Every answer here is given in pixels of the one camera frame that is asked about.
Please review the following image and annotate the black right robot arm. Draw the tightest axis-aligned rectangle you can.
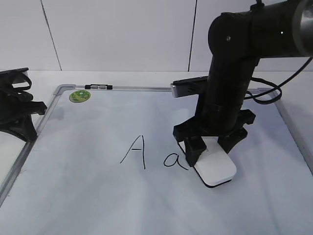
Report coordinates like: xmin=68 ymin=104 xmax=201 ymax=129
xmin=172 ymin=0 xmax=313 ymax=166

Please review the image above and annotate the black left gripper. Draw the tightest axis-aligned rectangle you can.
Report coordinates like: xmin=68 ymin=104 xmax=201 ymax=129
xmin=0 ymin=69 xmax=47 ymax=142

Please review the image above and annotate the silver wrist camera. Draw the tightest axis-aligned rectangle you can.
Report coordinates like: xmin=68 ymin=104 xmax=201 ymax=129
xmin=171 ymin=76 xmax=208 ymax=98
xmin=19 ymin=68 xmax=29 ymax=76

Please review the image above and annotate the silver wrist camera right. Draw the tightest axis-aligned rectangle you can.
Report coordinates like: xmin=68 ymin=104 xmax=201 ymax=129
xmin=171 ymin=76 xmax=208 ymax=98

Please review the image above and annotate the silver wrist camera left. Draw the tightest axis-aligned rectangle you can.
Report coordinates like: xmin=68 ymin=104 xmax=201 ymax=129
xmin=19 ymin=68 xmax=29 ymax=76

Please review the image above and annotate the white board with grey frame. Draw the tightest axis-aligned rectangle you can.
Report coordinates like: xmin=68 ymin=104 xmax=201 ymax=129
xmin=0 ymin=87 xmax=313 ymax=235

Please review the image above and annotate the white eraser with black felt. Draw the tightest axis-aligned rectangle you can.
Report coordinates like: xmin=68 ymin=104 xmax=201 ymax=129
xmin=192 ymin=137 xmax=237 ymax=188

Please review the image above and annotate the black marker pen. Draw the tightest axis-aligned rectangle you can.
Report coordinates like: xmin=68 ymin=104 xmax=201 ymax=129
xmin=75 ymin=84 xmax=113 ymax=90

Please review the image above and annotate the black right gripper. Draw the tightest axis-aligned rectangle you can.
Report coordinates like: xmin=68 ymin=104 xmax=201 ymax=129
xmin=173 ymin=109 xmax=256 ymax=167

